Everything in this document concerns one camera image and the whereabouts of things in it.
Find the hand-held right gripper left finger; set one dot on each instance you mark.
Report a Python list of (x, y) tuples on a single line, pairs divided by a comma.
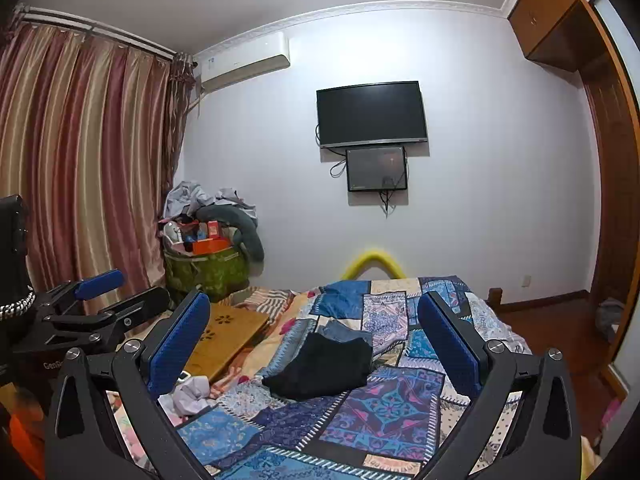
[(180, 345)]

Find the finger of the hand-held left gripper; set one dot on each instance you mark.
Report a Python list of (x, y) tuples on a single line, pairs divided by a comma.
[(100, 284), (130, 312)]

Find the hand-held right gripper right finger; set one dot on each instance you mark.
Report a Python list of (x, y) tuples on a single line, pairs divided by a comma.
[(447, 345)]

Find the black pants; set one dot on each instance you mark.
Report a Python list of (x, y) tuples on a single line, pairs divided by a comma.
[(320, 367)]

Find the wooden lap desk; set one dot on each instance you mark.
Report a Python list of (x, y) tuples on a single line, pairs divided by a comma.
[(225, 340)]

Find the white cloth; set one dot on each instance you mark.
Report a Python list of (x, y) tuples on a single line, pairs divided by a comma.
[(187, 395)]

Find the green fabric bag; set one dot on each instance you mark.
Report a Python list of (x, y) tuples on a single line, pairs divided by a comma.
[(210, 276)]

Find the blue patchwork blanket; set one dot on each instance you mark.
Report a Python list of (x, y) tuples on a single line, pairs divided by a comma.
[(390, 405)]

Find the striped cloth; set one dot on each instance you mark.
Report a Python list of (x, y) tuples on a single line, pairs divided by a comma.
[(265, 302)]

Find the orange box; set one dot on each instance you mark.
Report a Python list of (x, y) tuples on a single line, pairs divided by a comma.
[(210, 247)]

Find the blue jeans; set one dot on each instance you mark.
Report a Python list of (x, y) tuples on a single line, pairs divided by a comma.
[(340, 331)]

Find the striped pink curtain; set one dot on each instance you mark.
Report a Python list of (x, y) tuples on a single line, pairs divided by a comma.
[(75, 160)]

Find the yellow foam tube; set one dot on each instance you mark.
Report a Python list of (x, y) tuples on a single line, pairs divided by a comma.
[(372, 254)]

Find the red box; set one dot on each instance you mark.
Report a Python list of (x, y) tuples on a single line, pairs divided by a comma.
[(215, 230)]

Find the pile of clothes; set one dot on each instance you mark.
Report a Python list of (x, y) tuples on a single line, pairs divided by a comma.
[(187, 197)]

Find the grey pillow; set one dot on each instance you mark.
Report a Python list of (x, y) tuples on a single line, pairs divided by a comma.
[(250, 237)]

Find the grey cloth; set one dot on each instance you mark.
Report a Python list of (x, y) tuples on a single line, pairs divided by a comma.
[(610, 317)]

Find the orange cloth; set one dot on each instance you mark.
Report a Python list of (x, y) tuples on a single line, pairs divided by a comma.
[(25, 440)]

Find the wooden wardrobe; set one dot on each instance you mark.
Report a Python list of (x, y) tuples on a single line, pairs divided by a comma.
[(615, 185)]

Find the black television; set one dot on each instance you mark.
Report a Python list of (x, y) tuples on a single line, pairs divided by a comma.
[(372, 112)]

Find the white air conditioner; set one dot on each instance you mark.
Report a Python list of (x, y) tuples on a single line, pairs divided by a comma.
[(240, 62)]

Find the wooden overhead cabinet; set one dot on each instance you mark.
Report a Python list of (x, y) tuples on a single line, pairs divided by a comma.
[(545, 10)]

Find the wooden bed post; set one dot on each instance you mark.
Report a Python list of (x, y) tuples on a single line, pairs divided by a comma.
[(495, 296)]

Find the small black wall panel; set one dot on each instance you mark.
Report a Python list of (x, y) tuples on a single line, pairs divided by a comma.
[(375, 169)]

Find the curtain rail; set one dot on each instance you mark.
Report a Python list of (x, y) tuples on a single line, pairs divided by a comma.
[(100, 27)]

